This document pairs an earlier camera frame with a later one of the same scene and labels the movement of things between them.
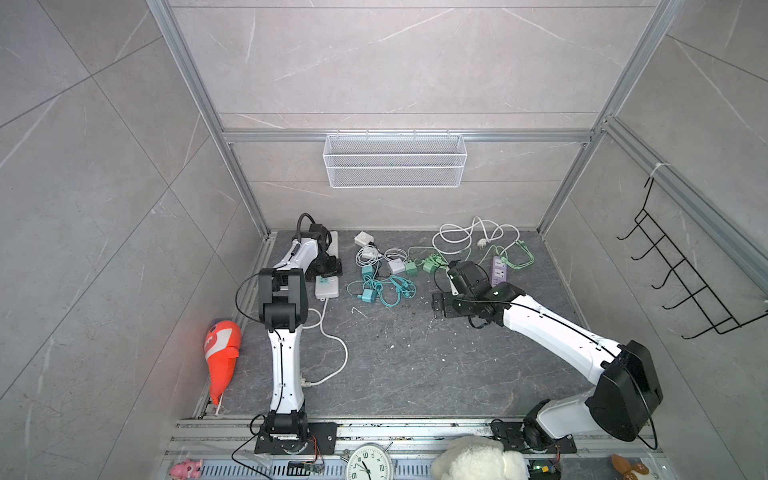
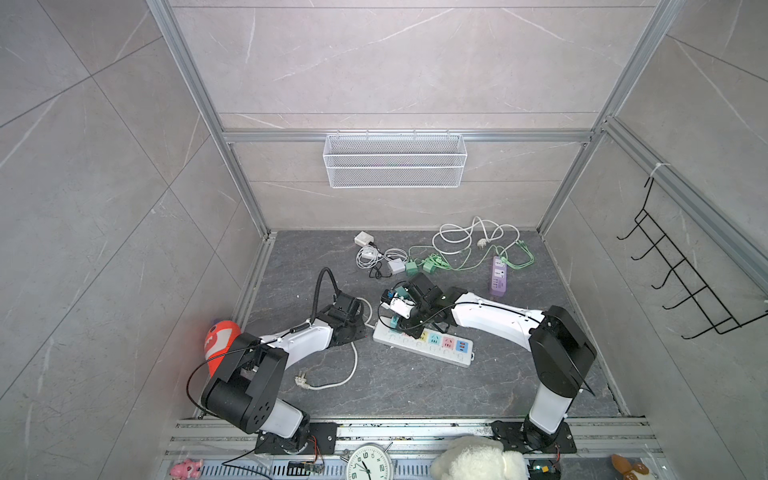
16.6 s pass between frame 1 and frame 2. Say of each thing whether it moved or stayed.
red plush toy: stayed
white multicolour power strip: moved
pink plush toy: stayed
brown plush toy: stayed
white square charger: stayed
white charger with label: stayed
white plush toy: stayed
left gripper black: moved
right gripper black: moved
